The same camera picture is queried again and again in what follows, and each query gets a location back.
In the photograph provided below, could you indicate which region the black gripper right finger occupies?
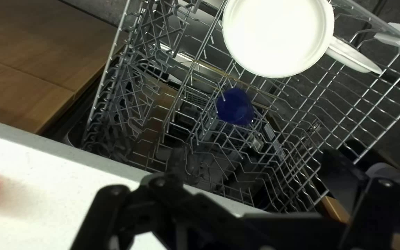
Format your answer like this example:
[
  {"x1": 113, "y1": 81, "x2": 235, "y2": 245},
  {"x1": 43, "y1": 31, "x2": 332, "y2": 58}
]
[{"x1": 320, "y1": 150, "x2": 400, "y2": 250}]

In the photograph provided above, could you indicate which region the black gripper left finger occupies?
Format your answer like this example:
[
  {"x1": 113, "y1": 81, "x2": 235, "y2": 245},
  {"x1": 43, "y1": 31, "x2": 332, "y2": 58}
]
[{"x1": 70, "y1": 172, "x2": 202, "y2": 250}]

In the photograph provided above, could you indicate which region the blue plastic cup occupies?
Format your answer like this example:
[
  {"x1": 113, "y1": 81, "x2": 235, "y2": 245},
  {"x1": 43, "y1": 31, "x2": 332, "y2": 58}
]
[{"x1": 216, "y1": 88, "x2": 255, "y2": 127}]

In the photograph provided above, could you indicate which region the white round plate in rack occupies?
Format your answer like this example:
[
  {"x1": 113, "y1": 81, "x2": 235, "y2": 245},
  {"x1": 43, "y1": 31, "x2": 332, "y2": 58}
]
[{"x1": 223, "y1": 0, "x2": 335, "y2": 78}]

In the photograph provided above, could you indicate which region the grey wire dishwasher rack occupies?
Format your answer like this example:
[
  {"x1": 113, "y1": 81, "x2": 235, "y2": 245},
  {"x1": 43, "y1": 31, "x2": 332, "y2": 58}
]
[{"x1": 82, "y1": 0, "x2": 400, "y2": 213}]

